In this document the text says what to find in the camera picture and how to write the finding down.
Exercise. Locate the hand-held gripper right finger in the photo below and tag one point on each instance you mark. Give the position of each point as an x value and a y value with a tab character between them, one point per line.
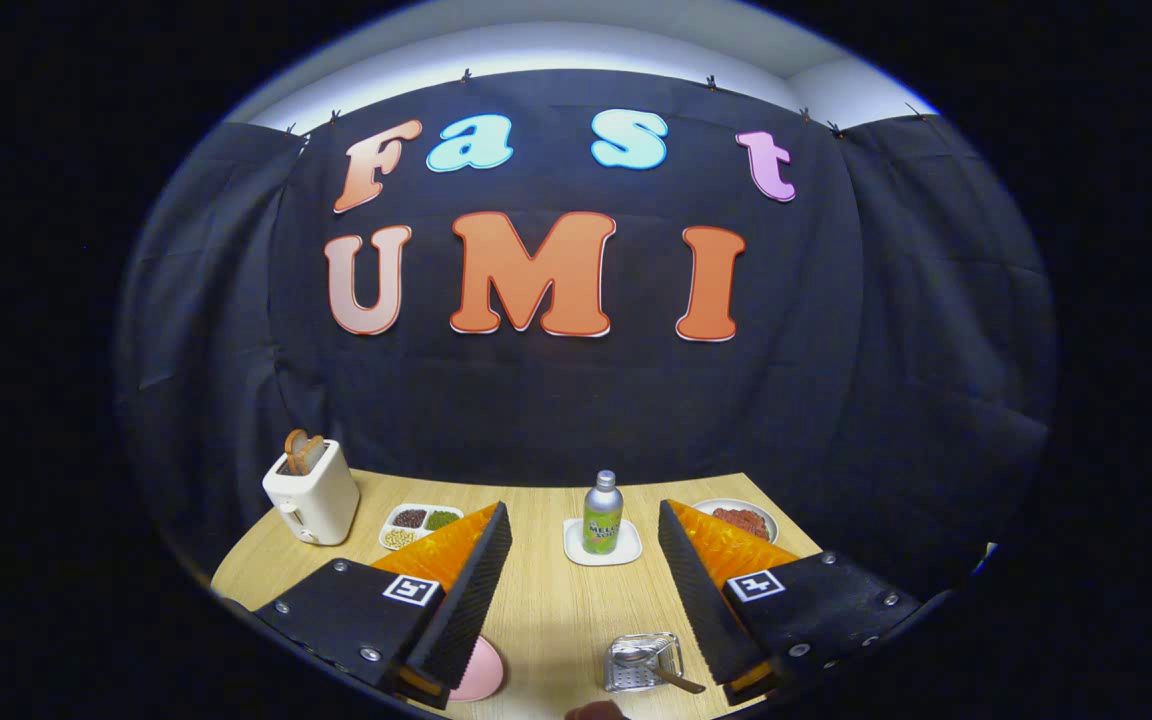
701	600

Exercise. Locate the white divided bean dish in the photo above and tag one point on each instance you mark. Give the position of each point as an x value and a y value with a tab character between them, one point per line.
421	540

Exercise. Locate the green soda bottle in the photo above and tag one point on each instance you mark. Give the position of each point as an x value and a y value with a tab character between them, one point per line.
603	520

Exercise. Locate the red meat piece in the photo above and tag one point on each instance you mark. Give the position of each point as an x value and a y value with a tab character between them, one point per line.
741	522

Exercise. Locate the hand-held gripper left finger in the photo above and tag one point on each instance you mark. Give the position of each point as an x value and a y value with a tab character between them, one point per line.
471	600

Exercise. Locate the white square coaster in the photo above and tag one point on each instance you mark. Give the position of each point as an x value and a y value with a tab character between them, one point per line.
631	552

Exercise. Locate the white toaster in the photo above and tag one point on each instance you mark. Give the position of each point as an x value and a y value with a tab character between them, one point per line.
321	500

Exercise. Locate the pink round plate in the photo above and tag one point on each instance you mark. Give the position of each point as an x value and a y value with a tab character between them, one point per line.
484	675

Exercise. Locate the brown toast slice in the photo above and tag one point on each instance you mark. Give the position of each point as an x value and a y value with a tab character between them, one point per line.
304	452

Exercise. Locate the black backdrop cloth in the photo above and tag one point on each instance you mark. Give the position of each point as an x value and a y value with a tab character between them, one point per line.
556	400

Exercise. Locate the white oval food plate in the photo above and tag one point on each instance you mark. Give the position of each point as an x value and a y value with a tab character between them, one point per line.
706	508

